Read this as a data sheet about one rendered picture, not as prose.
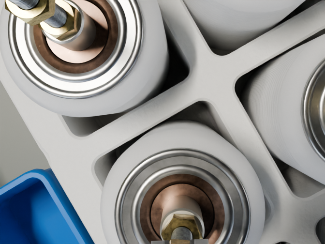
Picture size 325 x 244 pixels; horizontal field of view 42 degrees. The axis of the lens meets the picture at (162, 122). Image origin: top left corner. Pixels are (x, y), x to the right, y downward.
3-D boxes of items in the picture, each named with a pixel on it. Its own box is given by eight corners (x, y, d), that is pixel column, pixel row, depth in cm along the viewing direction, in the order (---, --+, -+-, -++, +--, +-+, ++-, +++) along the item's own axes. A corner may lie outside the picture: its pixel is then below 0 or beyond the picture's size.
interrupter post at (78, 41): (87, 3, 24) (72, -13, 21) (106, 41, 24) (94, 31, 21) (49, 22, 24) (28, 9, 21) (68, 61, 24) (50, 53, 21)
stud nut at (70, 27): (71, -5, 21) (66, -9, 20) (87, 27, 21) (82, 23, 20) (35, 14, 21) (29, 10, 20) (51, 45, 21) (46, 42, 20)
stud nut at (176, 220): (184, 257, 21) (184, 264, 20) (155, 237, 21) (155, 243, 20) (208, 225, 21) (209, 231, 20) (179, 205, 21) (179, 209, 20)
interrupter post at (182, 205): (203, 234, 24) (207, 254, 21) (161, 234, 24) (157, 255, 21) (202, 192, 24) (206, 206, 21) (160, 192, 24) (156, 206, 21)
